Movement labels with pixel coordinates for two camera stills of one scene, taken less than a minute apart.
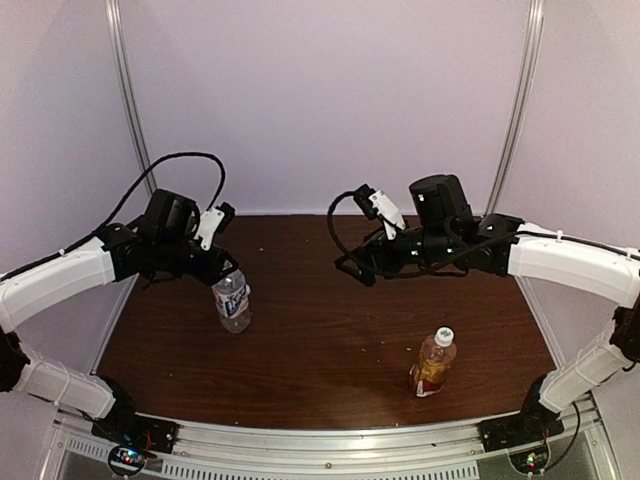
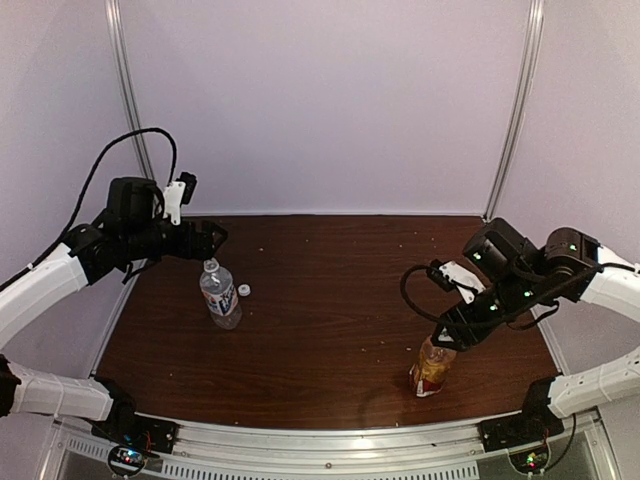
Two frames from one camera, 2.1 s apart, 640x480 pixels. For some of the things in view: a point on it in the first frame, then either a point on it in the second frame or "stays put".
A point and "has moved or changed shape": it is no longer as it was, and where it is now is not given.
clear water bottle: (232, 295) has moved or changed shape
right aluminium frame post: (533, 35) stays put
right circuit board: (530, 461) stays put
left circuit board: (126, 460) stays put
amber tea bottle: (428, 375) stays put
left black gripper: (207, 273) -> (204, 249)
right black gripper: (377, 245) -> (460, 333)
